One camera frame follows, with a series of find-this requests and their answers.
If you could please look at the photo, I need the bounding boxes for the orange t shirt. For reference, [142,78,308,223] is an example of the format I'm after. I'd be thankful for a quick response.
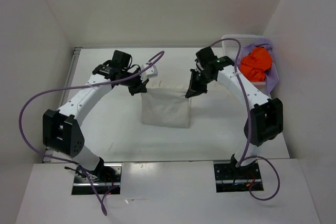
[239,47,272,82]

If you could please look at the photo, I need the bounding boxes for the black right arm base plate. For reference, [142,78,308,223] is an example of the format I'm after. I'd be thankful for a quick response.
[213,162,264,193]

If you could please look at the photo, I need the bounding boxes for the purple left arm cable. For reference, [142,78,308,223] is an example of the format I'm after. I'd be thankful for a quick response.
[18,50,165,216]

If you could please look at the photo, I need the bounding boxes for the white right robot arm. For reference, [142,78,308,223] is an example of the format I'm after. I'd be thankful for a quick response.
[185,47,283,178]

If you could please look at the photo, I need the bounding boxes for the white plastic laundry basket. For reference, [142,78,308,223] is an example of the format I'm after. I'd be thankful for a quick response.
[222,34,266,90]

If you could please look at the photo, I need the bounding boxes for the lavender t shirt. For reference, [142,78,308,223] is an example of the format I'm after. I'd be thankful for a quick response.
[239,38,279,93]

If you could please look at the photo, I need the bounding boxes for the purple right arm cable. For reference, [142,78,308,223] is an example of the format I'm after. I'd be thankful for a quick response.
[209,38,281,201]

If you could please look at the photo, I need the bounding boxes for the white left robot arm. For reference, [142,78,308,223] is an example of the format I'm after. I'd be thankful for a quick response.
[43,50,149,182]

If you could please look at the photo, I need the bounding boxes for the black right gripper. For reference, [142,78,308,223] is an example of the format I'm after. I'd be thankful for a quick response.
[186,68,214,98]

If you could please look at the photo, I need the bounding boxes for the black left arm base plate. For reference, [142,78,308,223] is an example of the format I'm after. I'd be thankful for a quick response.
[71,163,122,195]

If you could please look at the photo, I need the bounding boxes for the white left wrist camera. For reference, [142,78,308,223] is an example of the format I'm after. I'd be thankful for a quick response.
[140,63,158,82]

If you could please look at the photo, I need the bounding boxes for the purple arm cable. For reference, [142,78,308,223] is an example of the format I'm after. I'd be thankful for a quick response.
[18,50,165,216]
[209,38,281,201]

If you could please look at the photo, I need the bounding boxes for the white t shirt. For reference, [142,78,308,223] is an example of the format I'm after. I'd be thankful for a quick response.
[141,81,191,129]

